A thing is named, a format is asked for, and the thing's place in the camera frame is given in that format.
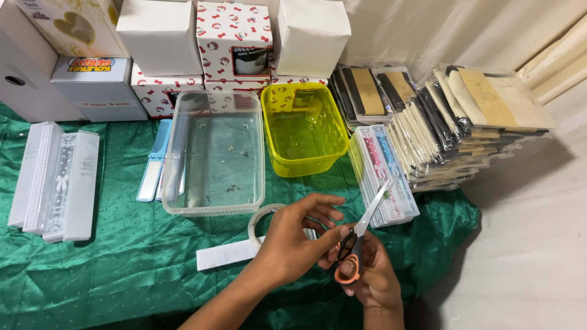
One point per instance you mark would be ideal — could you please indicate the stack of boxed comb sets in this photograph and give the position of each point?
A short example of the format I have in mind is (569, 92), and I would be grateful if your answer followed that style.
(394, 156)

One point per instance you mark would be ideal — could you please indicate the large white box with hole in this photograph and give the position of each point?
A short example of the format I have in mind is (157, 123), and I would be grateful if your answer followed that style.
(23, 78)

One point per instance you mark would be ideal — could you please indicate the white box with colourful label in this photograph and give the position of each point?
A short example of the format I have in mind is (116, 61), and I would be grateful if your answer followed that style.
(101, 87)

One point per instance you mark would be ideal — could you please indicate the green satin cloth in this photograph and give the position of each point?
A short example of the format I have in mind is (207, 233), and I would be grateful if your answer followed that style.
(114, 275)

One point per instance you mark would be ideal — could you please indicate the pile of cream black packets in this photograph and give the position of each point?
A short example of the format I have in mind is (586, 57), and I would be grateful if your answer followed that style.
(486, 101)

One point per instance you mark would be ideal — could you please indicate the person's right fingers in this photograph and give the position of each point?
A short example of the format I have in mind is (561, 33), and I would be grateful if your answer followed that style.
(331, 257)

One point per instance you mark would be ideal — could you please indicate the pale comb with mirror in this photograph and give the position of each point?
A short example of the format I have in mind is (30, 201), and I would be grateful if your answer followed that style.
(160, 188)

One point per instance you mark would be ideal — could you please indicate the clear adhesive tape roll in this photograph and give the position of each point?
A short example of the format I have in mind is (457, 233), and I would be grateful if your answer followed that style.
(255, 224)

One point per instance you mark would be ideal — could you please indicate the clear-lid bow print box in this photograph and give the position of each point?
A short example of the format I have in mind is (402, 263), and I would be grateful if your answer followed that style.
(62, 188)

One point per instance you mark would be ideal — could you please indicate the clear plastic container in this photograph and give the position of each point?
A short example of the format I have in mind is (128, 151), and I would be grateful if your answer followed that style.
(215, 156)

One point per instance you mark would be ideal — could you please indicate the gold heart window box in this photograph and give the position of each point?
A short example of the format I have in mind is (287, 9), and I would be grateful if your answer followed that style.
(73, 27)

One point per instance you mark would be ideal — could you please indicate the flat white long box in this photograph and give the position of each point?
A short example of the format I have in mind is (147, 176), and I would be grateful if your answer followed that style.
(224, 255)

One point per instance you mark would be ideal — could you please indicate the plain white carton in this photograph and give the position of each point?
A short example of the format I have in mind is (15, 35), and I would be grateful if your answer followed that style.
(314, 36)
(158, 39)

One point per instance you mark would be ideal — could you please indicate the row of black tan packets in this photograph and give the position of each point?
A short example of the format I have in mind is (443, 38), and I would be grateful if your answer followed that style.
(364, 91)

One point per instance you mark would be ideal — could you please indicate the yellow plastic container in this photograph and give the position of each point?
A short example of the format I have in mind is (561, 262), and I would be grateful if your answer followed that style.
(302, 133)

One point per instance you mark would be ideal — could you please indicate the person's right hand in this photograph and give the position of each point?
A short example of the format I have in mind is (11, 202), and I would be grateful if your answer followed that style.
(378, 275)

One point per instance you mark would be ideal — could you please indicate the person's left hand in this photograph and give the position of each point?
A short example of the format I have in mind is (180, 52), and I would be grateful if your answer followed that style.
(289, 247)

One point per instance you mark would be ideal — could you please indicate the blue comb with mirror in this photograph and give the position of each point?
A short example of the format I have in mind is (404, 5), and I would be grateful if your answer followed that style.
(151, 169)

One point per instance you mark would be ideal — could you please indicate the red bow print mug box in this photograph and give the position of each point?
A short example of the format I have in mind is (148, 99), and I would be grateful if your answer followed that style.
(298, 80)
(236, 85)
(229, 32)
(153, 94)

